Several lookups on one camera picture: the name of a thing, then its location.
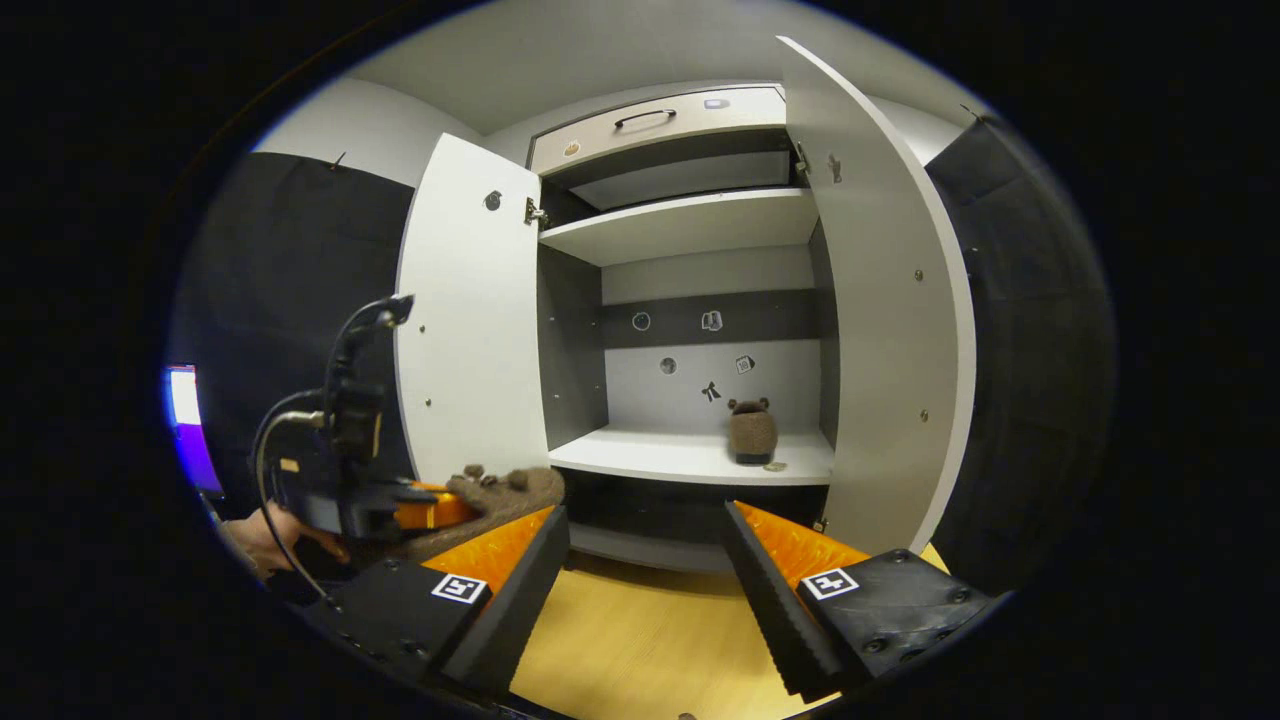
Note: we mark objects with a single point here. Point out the grey cabinet drawer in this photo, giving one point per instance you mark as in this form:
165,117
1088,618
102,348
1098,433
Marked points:
680,135

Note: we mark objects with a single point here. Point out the brown fuzzy shoe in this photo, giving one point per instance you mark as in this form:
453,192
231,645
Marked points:
520,490
752,435

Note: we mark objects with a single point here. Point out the glowing screen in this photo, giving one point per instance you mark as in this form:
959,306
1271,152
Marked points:
190,430

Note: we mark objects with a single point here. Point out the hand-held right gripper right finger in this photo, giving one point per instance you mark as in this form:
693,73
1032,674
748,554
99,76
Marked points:
775,610

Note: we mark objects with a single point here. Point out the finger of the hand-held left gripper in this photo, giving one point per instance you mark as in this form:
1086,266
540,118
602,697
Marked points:
430,512

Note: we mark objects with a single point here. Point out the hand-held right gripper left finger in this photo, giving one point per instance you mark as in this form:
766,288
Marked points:
510,620

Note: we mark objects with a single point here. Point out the grey shoe cabinet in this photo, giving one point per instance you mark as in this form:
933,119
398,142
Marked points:
690,230

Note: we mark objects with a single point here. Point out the grey cabinet door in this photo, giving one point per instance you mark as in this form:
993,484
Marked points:
890,330
470,320

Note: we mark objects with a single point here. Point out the black backdrop cloth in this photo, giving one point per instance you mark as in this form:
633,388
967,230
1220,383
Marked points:
1030,350
280,280

